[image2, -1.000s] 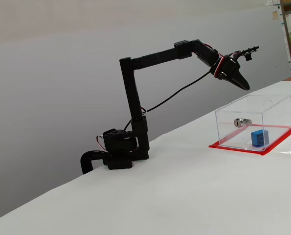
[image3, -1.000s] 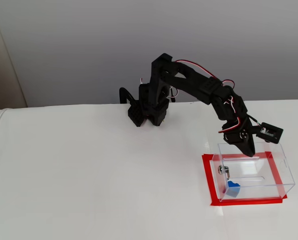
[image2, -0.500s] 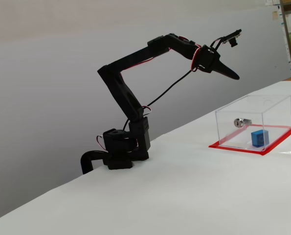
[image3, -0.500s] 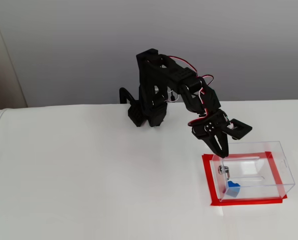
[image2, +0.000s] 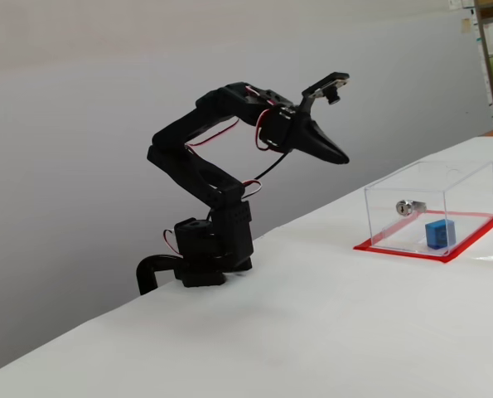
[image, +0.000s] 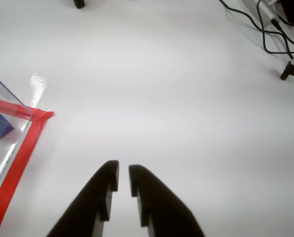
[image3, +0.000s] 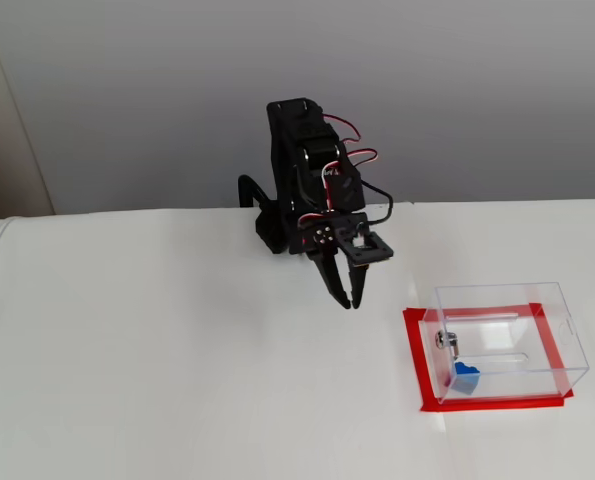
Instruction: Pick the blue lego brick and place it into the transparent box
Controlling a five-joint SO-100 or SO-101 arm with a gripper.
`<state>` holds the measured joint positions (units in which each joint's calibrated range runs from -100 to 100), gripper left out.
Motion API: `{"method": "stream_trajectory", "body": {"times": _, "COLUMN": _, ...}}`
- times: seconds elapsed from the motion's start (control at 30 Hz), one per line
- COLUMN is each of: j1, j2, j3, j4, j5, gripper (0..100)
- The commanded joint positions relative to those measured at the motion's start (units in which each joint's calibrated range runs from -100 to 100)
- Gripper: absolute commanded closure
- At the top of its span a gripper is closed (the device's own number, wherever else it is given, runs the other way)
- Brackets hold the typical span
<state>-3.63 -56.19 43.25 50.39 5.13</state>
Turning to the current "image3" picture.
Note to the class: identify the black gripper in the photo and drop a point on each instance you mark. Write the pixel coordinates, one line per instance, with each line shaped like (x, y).
(324, 241)

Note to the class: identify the blue lego brick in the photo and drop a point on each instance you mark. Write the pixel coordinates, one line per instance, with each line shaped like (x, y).
(464, 380)

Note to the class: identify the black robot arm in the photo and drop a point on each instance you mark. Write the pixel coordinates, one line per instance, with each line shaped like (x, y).
(287, 165)

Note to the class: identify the transparent plastic box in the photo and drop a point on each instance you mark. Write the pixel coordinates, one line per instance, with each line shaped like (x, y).
(507, 320)

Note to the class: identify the red tape rectangle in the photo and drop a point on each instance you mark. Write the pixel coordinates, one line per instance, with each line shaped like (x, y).
(416, 350)

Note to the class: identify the silver cylinder lock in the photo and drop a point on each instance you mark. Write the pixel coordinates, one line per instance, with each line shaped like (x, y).
(447, 342)

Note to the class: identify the black table clamp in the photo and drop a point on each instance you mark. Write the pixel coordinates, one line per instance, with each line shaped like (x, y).
(249, 185)

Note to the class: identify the black gripper camera mount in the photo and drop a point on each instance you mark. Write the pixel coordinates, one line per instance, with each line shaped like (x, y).
(377, 255)

